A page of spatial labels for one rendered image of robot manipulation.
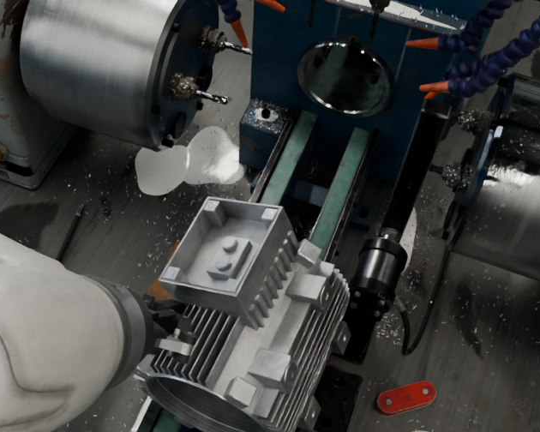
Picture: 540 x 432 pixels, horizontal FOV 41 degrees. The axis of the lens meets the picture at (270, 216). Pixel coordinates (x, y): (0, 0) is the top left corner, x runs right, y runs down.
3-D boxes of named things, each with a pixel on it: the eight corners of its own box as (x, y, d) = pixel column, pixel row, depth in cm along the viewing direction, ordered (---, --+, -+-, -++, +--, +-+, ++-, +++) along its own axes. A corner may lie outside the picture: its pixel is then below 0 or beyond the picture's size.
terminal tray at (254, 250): (227, 234, 88) (205, 195, 83) (303, 247, 83) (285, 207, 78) (181, 315, 82) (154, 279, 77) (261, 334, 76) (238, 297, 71)
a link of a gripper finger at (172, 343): (125, 318, 59) (184, 340, 58) (146, 315, 64) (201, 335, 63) (116, 345, 59) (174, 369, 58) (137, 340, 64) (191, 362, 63)
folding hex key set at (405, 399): (428, 382, 104) (430, 377, 103) (436, 403, 103) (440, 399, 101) (372, 398, 103) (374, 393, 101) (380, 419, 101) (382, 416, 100)
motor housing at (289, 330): (240, 297, 101) (188, 211, 87) (366, 325, 91) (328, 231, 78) (173, 428, 90) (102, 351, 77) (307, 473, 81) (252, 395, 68)
